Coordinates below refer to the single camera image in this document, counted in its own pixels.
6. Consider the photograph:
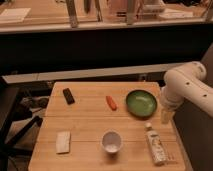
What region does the white sponge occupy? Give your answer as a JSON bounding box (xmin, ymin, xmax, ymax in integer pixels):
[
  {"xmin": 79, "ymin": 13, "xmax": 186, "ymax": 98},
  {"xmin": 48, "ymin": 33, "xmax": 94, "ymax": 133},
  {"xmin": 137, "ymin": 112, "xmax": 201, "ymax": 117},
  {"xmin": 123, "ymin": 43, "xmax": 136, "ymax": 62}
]
[{"xmin": 56, "ymin": 131, "xmax": 71, "ymax": 154}]

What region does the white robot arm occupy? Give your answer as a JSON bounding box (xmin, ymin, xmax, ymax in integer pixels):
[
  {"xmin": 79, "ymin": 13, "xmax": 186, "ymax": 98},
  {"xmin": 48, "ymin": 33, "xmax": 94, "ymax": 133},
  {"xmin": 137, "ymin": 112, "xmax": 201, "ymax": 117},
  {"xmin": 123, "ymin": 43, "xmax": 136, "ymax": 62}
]
[{"xmin": 159, "ymin": 61, "xmax": 213, "ymax": 124}]

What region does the white ceramic cup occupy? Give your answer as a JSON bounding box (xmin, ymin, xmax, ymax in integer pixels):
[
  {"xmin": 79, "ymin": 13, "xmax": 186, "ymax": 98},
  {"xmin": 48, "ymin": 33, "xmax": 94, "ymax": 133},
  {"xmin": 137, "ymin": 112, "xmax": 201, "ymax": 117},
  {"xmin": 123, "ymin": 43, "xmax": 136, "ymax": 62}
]
[{"xmin": 101, "ymin": 131, "xmax": 122, "ymax": 154}]

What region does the green bowl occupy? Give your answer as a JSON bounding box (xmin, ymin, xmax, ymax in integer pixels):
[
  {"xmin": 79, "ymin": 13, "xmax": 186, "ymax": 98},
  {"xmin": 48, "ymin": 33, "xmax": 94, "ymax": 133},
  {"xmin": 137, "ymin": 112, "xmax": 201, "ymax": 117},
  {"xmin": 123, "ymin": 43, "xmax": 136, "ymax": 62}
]
[{"xmin": 125, "ymin": 90, "xmax": 157, "ymax": 117}]

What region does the white tube bottle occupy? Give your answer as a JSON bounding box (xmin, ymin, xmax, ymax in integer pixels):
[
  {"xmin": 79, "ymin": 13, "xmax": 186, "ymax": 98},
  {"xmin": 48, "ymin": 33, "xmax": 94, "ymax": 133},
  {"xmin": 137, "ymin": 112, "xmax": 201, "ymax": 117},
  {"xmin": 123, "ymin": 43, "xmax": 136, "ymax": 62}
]
[{"xmin": 145, "ymin": 123, "xmax": 167, "ymax": 166}]

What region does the orange carrot toy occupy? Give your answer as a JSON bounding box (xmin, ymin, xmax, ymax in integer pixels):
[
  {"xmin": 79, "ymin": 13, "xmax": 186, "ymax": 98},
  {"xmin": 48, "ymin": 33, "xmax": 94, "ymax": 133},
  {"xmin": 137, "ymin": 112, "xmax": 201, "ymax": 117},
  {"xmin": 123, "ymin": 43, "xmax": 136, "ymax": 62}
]
[{"xmin": 106, "ymin": 96, "xmax": 117, "ymax": 111}]

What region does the black rectangular block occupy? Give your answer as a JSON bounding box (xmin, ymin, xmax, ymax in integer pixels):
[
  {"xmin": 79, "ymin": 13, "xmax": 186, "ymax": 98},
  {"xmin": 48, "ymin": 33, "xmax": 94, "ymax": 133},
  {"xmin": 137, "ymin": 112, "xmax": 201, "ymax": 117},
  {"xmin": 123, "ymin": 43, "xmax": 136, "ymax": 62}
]
[{"xmin": 63, "ymin": 88, "xmax": 75, "ymax": 105}]

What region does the dark chair at left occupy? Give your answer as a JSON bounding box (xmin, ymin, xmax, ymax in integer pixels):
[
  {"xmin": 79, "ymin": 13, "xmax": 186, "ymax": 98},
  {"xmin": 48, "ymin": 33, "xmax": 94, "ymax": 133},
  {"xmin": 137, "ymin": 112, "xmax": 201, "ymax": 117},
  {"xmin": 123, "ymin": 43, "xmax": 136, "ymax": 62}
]
[{"xmin": 0, "ymin": 76, "xmax": 43, "ymax": 171}]

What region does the white paper sheet background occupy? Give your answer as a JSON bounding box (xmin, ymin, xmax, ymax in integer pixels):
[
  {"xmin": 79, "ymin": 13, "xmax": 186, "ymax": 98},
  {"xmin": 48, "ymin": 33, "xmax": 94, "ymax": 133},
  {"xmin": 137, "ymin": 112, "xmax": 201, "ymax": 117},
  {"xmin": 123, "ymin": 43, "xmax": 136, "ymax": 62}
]
[{"xmin": 0, "ymin": 8, "xmax": 30, "ymax": 24}]

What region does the metal post right background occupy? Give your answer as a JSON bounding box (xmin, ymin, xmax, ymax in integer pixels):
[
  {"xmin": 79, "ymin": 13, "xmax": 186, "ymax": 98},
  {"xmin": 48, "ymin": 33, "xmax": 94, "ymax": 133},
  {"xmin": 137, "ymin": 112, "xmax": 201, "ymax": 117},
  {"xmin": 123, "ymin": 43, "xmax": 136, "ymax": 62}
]
[{"xmin": 126, "ymin": 0, "xmax": 136, "ymax": 25}]

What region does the metal post background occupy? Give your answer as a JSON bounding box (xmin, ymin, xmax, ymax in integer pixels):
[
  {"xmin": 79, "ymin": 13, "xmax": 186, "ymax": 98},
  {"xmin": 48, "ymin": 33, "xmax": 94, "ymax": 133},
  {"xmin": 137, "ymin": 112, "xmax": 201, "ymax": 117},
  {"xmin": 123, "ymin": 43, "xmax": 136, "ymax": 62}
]
[
  {"xmin": 126, "ymin": 0, "xmax": 136, "ymax": 25},
  {"xmin": 66, "ymin": 0, "xmax": 78, "ymax": 28}
]

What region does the metal post left background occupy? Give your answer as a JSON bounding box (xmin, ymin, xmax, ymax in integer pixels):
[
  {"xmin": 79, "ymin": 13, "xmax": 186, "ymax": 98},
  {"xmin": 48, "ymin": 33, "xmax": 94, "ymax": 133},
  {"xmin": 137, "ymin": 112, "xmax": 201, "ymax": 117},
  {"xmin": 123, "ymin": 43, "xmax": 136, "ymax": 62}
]
[{"xmin": 66, "ymin": 0, "xmax": 78, "ymax": 28}]

